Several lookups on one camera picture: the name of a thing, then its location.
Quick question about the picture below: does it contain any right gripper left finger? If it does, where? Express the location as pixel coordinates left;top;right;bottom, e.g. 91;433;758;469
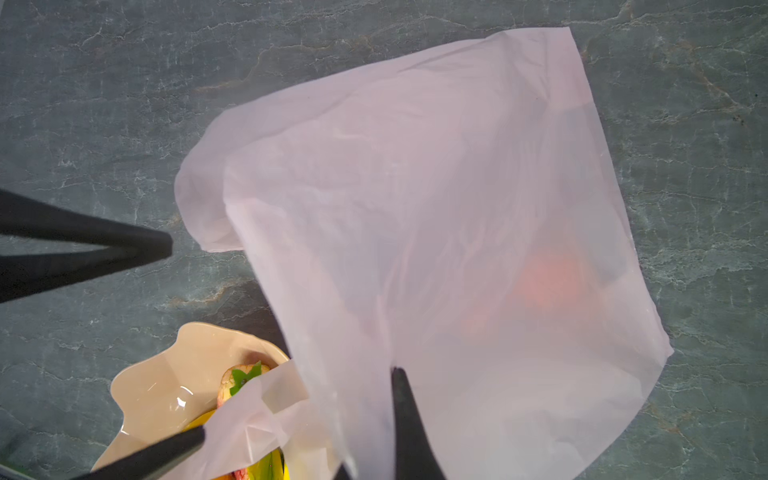
76;426;206;480

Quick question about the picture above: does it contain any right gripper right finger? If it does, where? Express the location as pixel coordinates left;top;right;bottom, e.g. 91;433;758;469
391;367;446;480

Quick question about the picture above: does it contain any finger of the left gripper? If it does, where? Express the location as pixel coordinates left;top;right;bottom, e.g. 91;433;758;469
1;190;173;303

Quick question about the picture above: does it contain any red strawberry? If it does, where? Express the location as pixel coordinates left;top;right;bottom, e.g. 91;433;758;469
216;361;271;408

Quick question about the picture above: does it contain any long yellow banana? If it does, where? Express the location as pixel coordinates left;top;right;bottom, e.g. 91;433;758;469
185;410;292;480

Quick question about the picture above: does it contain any orange tangerine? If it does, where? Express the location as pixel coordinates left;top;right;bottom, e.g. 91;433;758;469
515;252;588;312

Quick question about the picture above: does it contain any pink plastic bag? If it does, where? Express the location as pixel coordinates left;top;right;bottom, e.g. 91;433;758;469
174;27;673;479

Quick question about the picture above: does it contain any beige scalloped fruit bowl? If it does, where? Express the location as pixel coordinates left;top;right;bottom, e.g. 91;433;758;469
93;322;289;470

